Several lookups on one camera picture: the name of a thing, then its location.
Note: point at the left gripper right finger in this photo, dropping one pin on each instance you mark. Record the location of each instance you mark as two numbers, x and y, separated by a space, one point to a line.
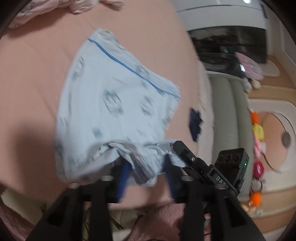
228 220

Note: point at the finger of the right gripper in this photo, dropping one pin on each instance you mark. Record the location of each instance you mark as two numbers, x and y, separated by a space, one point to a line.
196 166

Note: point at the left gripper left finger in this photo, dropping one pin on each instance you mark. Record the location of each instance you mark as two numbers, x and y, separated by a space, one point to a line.
64 219

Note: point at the light blue printed pajama pants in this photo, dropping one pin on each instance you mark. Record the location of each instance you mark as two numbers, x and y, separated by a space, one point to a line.
113 107

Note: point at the beige checkered bed cover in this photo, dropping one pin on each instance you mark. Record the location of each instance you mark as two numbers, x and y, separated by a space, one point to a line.
206 107

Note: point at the dark navy garment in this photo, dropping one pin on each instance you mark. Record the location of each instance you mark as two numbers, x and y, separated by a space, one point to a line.
195 123

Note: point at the yellow plush toy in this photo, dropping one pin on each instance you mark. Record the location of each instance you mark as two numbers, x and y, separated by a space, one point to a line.
258 131

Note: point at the orange plush toy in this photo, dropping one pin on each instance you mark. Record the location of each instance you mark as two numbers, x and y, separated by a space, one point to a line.
254 117

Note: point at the pink fuzzy sleeve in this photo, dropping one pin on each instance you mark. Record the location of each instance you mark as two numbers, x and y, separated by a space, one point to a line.
158 222

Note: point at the white wardrobe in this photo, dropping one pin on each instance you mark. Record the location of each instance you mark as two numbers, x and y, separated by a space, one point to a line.
199 14

